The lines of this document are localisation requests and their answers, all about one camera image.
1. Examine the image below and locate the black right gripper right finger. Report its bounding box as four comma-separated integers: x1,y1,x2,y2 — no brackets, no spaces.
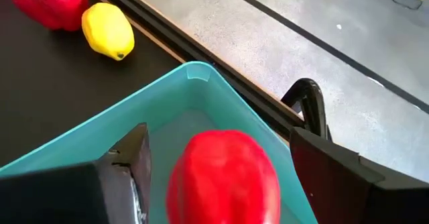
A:
289,126,429,224

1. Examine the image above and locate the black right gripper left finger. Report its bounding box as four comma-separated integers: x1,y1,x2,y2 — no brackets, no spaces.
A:
0,122,152,224

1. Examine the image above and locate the red bell pepper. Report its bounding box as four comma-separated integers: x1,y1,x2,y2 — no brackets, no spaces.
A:
0,0,89,32
166,129,282,224

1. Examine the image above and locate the yellow lemon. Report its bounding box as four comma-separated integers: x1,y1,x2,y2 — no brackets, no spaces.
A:
81,2,135,62

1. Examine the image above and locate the black table clamp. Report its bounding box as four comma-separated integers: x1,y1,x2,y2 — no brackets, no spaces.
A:
280,78,333,141

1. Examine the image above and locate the teal plastic basket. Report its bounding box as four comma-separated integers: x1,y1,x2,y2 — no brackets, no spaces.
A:
0,61,318,224

